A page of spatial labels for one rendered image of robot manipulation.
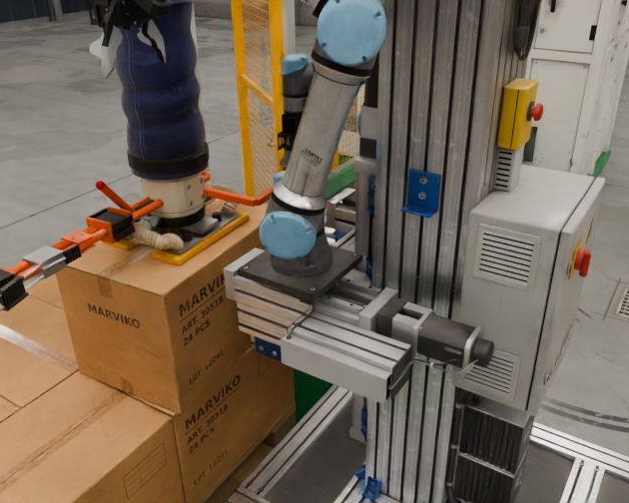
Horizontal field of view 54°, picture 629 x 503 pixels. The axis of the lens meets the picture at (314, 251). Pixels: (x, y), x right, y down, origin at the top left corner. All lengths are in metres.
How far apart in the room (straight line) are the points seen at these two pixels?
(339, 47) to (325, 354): 0.63
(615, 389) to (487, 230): 1.74
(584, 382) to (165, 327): 1.91
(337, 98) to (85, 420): 1.18
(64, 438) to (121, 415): 0.16
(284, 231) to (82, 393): 0.98
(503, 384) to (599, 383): 1.49
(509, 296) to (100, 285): 1.05
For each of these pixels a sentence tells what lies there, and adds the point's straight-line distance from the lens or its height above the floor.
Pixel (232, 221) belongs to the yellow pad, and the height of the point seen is 0.97.
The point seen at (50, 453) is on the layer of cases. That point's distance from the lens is 1.86.
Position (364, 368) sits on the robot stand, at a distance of 1.32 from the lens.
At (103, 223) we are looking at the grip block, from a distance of 1.67.
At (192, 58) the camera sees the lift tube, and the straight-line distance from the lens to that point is 1.72.
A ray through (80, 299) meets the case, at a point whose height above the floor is 0.84.
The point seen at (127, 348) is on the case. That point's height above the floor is 0.72.
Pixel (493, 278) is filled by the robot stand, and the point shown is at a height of 1.09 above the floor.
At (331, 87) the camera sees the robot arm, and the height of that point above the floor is 1.50.
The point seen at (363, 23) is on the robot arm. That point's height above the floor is 1.62.
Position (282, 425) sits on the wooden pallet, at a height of 0.10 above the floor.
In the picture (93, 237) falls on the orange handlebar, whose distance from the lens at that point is 1.65.
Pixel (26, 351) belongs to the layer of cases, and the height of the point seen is 0.54.
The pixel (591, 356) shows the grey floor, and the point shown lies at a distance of 3.14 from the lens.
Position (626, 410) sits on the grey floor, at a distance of 2.89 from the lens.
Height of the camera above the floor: 1.78
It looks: 28 degrees down
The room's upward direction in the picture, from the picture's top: 1 degrees counter-clockwise
